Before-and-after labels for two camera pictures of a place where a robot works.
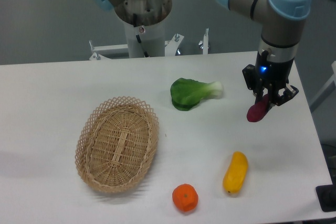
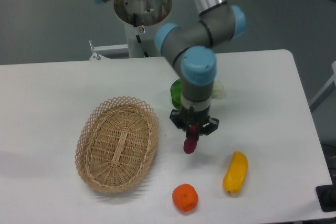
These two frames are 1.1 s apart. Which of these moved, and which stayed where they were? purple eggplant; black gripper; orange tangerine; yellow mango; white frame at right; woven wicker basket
Moved: purple eggplant; black gripper
Stayed: orange tangerine; woven wicker basket; white frame at right; yellow mango
